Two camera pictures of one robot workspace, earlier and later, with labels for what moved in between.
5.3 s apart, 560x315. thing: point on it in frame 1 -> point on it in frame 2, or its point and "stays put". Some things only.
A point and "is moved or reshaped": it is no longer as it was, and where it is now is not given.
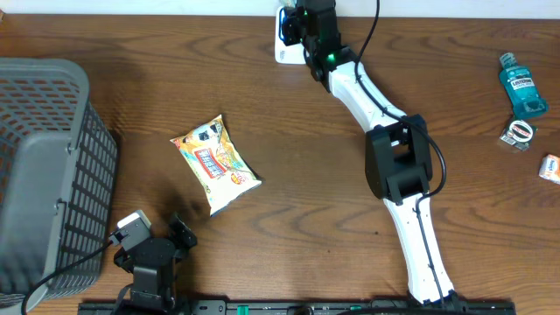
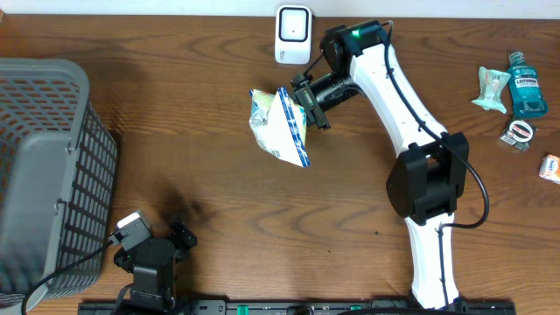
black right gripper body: x=294 y=32 -> x=325 y=93
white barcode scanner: x=290 y=54 stays put
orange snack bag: x=219 y=167 -> x=279 y=122
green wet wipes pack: x=288 y=3 -> x=491 y=82
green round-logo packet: x=519 y=133 stays put
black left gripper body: x=175 y=244 stays put
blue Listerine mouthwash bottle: x=521 y=87 is moved or reshaped
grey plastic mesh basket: x=59 y=174 stays put
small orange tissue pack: x=550 y=168 stays put
